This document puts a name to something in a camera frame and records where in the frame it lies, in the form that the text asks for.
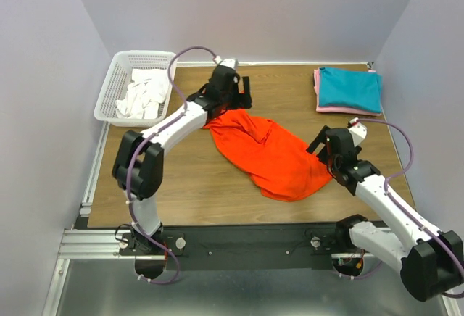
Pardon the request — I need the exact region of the orange t shirt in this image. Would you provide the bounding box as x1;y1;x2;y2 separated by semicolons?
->
204;109;332;202

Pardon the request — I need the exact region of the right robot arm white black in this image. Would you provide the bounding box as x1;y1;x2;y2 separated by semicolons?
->
307;118;463;302

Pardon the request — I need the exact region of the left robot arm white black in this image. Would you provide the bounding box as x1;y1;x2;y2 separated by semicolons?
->
112;59;252;254

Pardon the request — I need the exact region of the teal folded t shirt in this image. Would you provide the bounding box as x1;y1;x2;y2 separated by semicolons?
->
319;67;383;113

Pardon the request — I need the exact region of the pink folded t shirt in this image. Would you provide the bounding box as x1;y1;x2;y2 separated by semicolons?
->
313;67;382;117

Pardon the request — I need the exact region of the white crumpled t shirt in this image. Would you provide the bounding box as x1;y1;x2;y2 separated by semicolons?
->
115;69;170;120

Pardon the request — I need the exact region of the white plastic laundry basket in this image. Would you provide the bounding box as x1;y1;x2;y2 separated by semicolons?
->
94;50;177;128

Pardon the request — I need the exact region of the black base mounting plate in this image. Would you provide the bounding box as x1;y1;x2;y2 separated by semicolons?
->
116;222;370;271

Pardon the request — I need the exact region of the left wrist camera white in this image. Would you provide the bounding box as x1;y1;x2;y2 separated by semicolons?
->
214;56;239;72

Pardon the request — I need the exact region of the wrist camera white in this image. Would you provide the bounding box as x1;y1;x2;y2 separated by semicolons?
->
348;117;368;146
214;56;239;72

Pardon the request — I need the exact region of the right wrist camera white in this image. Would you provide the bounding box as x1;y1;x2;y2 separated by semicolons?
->
348;117;368;146

